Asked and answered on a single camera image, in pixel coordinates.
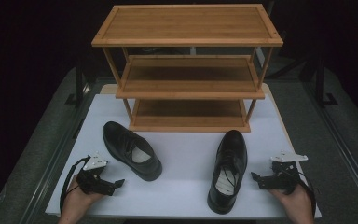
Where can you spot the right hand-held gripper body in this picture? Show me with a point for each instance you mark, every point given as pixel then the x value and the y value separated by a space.
pixel 284 179

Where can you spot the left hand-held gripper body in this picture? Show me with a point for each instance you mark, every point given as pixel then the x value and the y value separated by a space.
pixel 94 183

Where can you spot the black leather shoe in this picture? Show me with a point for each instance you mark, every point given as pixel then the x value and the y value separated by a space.
pixel 233 146
pixel 121 141

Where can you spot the wooden three-tier shoe rack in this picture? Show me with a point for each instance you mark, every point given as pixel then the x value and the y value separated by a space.
pixel 186 26

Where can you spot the person's left hand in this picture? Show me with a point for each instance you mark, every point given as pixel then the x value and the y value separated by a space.
pixel 76 202

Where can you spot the person's right hand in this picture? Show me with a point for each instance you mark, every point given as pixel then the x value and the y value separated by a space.
pixel 298 202

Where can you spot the white foam board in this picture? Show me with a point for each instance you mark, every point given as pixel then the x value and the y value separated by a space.
pixel 183 174

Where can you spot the black metal stand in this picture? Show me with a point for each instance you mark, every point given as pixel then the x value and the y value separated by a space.
pixel 79 84
pixel 320 84

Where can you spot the black tripod legs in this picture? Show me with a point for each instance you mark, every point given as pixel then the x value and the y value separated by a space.
pixel 287 67

